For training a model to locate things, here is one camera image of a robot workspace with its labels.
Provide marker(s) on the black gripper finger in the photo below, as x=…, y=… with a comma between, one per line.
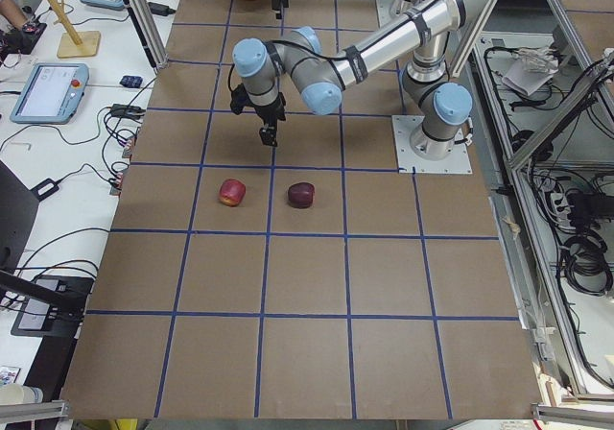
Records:
x=268, y=134
x=279, y=7

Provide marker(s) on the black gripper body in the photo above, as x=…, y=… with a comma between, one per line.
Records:
x=268, y=114

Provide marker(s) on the dark red apple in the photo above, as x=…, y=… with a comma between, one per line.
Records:
x=301, y=195

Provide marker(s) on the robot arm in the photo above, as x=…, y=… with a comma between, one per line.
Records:
x=420, y=30

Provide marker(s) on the bright red apple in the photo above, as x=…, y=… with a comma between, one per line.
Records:
x=231, y=192

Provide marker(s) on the wooden mug tree stand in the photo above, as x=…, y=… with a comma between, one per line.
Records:
x=74, y=44

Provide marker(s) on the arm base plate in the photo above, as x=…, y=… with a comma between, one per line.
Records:
x=416, y=153

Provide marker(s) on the aluminium frame post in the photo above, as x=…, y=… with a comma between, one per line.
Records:
x=148, y=34

